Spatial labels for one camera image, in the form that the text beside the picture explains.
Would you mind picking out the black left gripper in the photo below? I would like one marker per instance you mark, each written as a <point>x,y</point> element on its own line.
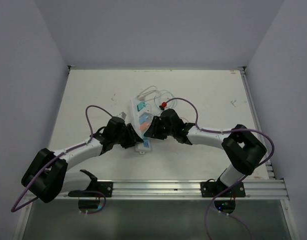
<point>132,137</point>

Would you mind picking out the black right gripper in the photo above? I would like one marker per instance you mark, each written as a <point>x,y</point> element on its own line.
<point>153,131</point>

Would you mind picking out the orange charger plug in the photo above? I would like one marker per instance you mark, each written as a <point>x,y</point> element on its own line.
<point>144,126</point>

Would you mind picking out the white power strip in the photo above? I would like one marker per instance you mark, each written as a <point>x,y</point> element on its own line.
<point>145,146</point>

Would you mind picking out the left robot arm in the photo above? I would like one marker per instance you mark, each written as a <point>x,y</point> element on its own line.
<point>47,176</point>

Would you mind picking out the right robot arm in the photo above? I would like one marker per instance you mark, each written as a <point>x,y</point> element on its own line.
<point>242,148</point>

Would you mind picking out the light blue charger plug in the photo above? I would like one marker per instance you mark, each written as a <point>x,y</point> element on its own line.
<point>146,117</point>

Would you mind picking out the teal dual usb charger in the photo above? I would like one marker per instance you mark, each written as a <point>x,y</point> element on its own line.
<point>141,105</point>

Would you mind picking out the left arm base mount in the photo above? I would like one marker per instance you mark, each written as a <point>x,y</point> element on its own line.
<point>100,190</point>

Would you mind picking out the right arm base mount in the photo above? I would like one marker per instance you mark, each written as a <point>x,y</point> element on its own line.
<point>211,188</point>

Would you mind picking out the right side aluminium rail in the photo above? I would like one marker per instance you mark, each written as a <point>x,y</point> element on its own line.
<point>263,139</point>

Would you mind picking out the aluminium table rail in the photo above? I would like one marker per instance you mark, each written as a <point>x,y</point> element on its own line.
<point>269,189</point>

